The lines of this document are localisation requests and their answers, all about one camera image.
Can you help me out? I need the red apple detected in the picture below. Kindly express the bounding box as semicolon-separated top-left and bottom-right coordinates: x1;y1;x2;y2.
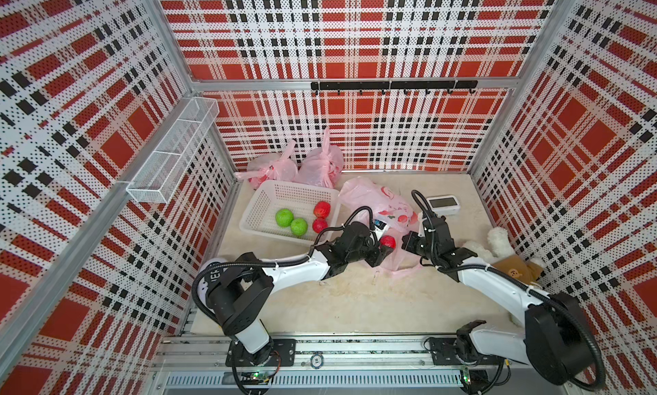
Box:
312;218;329;234
313;201;331;220
380;235;397;250

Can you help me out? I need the pink plastic bag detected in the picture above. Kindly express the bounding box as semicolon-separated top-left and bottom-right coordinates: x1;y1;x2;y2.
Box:
234;140;298;190
294;128;345;189
339;177;420;278

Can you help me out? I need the green apple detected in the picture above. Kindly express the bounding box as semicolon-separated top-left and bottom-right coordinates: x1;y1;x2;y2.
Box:
275;208;294;228
290;218;308;238

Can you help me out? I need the white plastic basket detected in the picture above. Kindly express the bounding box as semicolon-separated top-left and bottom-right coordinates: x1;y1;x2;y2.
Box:
240;180;340;245

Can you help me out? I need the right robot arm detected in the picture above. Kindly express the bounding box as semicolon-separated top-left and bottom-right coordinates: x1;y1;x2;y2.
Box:
402;217;607;392

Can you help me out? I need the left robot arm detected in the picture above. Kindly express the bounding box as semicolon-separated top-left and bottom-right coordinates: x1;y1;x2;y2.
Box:
192;222;396;367

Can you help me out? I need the white digital clock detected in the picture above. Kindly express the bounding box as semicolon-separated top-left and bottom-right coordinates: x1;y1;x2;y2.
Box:
427;195;461;216

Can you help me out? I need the white plush teddy bear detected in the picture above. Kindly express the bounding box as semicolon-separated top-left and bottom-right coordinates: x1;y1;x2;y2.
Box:
463;227;545;285

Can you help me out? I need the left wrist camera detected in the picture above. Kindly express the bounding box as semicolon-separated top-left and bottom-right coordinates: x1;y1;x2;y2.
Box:
373;220;388;239

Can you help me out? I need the black hook rail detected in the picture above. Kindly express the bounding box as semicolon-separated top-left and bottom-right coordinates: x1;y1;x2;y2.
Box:
310;79;479;93

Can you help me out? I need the white wire wall shelf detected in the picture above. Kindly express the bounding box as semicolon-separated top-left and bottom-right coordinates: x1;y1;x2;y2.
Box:
127;97;218;204

